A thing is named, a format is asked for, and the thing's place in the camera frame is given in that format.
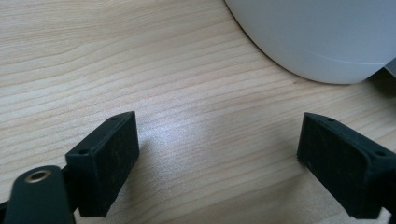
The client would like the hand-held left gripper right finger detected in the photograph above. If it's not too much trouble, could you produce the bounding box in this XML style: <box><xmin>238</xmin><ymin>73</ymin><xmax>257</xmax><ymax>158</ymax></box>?
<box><xmin>296</xmin><ymin>112</ymin><xmax>396</xmax><ymax>219</ymax></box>

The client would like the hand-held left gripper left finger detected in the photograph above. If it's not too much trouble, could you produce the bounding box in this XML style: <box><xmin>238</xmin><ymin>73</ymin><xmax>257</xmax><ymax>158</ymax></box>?
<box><xmin>64</xmin><ymin>110</ymin><xmax>140</xmax><ymax>217</ymax></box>

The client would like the white pedal trash can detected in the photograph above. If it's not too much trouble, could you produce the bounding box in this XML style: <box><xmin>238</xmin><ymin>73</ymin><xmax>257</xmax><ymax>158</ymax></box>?
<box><xmin>223</xmin><ymin>0</ymin><xmax>396</xmax><ymax>85</ymax></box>

